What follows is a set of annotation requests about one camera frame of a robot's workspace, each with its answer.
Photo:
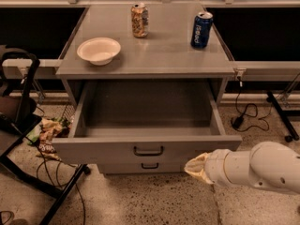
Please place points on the black chair base right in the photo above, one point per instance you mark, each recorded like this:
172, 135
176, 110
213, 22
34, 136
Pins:
284, 115

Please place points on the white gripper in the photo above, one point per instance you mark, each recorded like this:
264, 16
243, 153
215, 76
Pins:
215, 167

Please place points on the gold patterned soda can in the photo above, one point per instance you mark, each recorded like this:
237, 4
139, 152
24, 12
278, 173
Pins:
139, 20

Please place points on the white paper bowl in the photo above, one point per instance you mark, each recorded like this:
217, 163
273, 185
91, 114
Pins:
99, 51

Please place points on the blue Pepsi can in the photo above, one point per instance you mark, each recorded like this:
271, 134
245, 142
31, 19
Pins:
201, 30

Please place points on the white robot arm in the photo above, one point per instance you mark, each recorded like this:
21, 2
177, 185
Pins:
269, 166

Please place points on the black rolling stand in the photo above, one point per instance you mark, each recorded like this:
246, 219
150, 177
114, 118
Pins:
17, 120

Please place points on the grey drawer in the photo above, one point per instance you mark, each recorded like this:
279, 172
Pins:
144, 121
132, 168

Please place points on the grey metal drawer cabinet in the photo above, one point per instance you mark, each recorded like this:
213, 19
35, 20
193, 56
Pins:
165, 54

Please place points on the brown chip bag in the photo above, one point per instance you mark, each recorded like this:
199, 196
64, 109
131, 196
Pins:
49, 129

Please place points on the grey top drawer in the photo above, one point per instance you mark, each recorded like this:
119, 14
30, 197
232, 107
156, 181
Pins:
144, 121

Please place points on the grey bottom drawer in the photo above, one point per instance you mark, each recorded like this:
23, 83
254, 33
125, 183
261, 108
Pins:
132, 168

